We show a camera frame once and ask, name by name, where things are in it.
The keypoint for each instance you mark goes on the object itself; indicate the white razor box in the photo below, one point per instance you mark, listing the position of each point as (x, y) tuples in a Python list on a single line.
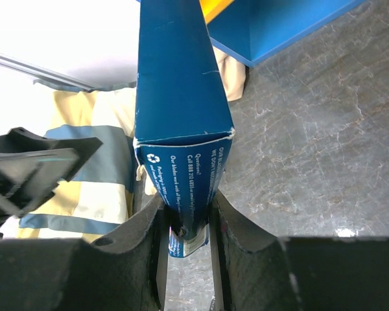
[(183, 124)]

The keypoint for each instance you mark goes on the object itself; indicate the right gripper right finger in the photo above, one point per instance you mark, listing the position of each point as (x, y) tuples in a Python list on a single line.
[(255, 270)]

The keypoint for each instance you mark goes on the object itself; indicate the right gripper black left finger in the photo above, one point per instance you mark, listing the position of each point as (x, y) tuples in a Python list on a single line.
[(123, 270)]

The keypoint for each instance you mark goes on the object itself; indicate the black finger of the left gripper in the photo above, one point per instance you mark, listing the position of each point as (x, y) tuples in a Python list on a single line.
[(31, 168)]

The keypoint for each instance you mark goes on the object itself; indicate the beige cloth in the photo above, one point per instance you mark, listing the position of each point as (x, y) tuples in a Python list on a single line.
[(232, 73)]

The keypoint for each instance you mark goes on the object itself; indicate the patchwork pillow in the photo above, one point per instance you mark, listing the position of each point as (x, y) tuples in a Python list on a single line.
[(100, 197)]

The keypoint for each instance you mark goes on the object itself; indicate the blue shelf unit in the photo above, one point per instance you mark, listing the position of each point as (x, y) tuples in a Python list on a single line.
[(262, 26)]

